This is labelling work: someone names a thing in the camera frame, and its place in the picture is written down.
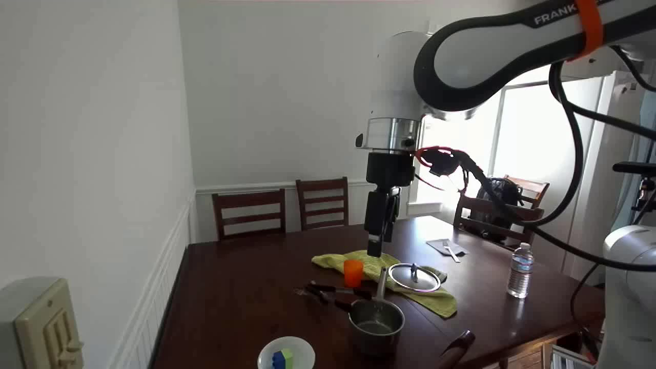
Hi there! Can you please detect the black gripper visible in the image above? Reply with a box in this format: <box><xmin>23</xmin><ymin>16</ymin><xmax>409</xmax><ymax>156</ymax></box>
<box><xmin>363</xmin><ymin>150</ymin><xmax>419</xmax><ymax>261</ymax></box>

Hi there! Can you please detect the glass pot lid steel rim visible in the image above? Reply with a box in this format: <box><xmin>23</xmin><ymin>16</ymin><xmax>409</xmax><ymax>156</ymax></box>
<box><xmin>385</xmin><ymin>261</ymin><xmax>449</xmax><ymax>298</ymax></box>

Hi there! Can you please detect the white bowl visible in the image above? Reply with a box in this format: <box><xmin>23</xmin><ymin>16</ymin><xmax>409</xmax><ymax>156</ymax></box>
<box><xmin>256</xmin><ymin>334</ymin><xmax>317</xmax><ymax>369</ymax></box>

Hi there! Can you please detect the orange plastic cup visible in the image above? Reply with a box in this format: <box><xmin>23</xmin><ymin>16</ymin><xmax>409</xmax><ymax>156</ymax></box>
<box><xmin>343</xmin><ymin>256</ymin><xmax>366</xmax><ymax>291</ymax></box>

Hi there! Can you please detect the white paper card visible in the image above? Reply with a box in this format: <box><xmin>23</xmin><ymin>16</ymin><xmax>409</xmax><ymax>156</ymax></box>
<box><xmin>424</xmin><ymin>235</ymin><xmax>468</xmax><ymax>262</ymax></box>

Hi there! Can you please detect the dark wooden slat-back chair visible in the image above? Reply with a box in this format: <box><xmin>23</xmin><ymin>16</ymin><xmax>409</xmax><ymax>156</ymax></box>
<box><xmin>294</xmin><ymin>177</ymin><xmax>351</xmax><ymax>234</ymax></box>
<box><xmin>507</xmin><ymin>174</ymin><xmax>552</xmax><ymax>212</ymax></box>
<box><xmin>452</xmin><ymin>193</ymin><xmax>548</xmax><ymax>249</ymax></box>
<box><xmin>211</xmin><ymin>187</ymin><xmax>289</xmax><ymax>244</ymax></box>

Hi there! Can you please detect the steel saucepan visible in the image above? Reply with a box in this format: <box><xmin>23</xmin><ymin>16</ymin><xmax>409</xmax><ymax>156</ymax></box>
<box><xmin>347</xmin><ymin>267</ymin><xmax>407</xmax><ymax>361</ymax></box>

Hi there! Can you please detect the yellow-green towel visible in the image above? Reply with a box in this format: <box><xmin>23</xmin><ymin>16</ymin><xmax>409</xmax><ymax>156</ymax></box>
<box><xmin>310</xmin><ymin>249</ymin><xmax>462</xmax><ymax>322</ymax></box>

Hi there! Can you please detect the dark wooden curved-top chair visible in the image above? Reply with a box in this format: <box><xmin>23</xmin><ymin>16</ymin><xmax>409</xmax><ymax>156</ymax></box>
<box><xmin>437</xmin><ymin>328</ymin><xmax>478</xmax><ymax>369</ymax></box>

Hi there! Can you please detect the black bag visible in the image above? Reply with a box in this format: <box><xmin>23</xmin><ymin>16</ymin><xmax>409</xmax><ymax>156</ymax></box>
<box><xmin>478</xmin><ymin>174</ymin><xmax>528</xmax><ymax>209</ymax></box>

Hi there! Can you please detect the clear plastic water bottle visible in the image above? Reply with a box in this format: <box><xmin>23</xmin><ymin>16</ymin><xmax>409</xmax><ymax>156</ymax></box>
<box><xmin>504</xmin><ymin>240</ymin><xmax>534</xmax><ymax>301</ymax></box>

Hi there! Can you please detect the bright window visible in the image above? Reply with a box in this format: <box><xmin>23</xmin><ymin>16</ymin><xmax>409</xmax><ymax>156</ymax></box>
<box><xmin>411</xmin><ymin>64</ymin><xmax>606</xmax><ymax>228</ymax></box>

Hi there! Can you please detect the black handled kitchen tool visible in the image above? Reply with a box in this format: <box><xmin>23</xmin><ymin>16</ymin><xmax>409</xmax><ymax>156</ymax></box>
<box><xmin>295</xmin><ymin>279</ymin><xmax>375</xmax><ymax>312</ymax></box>

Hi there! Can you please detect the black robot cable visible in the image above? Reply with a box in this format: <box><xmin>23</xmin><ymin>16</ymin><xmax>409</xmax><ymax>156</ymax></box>
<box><xmin>413</xmin><ymin>46</ymin><xmax>656</xmax><ymax>274</ymax></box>

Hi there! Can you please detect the black camera stand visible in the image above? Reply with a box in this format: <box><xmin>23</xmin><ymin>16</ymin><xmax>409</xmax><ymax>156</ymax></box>
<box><xmin>610</xmin><ymin>158</ymin><xmax>656</xmax><ymax>216</ymax></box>

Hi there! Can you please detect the beige wall light switch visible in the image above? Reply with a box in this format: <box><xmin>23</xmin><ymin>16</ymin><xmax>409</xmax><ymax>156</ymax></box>
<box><xmin>0</xmin><ymin>274</ymin><xmax>87</xmax><ymax>369</ymax></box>

